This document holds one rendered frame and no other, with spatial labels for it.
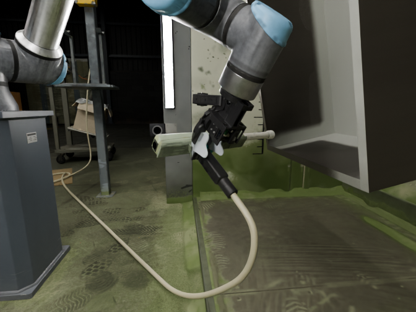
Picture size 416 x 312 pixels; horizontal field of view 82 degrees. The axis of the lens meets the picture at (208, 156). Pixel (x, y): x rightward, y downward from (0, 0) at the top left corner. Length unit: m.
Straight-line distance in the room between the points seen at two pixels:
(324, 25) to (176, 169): 1.14
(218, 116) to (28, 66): 0.79
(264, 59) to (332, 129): 0.87
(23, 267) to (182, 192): 0.95
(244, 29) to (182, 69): 1.12
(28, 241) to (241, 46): 0.95
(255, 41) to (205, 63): 1.14
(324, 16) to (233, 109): 0.86
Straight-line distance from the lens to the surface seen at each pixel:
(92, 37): 1.94
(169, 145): 0.60
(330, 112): 1.30
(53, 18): 1.07
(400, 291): 1.14
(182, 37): 1.64
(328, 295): 1.00
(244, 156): 1.68
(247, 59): 0.50
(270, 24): 0.49
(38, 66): 1.15
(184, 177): 1.65
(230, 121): 0.55
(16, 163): 1.01
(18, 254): 1.10
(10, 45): 1.15
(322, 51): 1.29
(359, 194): 1.91
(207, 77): 1.61
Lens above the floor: 0.65
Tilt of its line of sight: 11 degrees down
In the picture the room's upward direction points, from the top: straight up
